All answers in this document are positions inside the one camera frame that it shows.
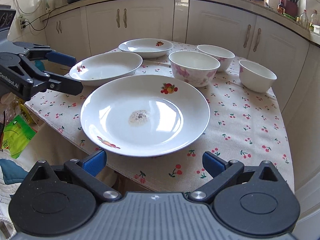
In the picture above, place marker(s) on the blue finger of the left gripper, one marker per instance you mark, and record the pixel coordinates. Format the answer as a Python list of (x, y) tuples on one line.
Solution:
[(62, 83), (60, 58)]

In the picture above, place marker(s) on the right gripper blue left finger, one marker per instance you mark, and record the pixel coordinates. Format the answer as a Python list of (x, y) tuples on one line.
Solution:
[(83, 173)]

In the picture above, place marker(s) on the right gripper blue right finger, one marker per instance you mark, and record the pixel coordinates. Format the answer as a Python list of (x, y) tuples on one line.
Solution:
[(224, 174)]

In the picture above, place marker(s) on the large white fruit plate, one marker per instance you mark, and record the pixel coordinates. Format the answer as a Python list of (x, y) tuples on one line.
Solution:
[(144, 115)]

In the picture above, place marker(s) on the white floral bowl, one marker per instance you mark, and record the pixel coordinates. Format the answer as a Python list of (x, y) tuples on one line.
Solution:
[(255, 76), (224, 56)]

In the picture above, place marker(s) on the large pink floral bowl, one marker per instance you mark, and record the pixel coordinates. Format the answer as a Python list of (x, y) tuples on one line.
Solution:
[(195, 68)]

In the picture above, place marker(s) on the white kitchen cabinets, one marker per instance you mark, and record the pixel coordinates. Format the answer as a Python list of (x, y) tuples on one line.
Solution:
[(100, 27)]

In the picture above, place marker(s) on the cherry print tablecloth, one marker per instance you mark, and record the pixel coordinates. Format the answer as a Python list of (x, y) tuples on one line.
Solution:
[(244, 125)]

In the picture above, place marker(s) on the green plastic bag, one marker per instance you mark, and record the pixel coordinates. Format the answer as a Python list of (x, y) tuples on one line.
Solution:
[(16, 136)]

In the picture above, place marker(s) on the dark sauce bottle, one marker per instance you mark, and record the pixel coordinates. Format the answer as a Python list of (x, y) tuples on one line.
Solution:
[(281, 7)]

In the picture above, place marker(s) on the red knife block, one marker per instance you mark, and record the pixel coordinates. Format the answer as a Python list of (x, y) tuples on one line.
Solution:
[(291, 7)]

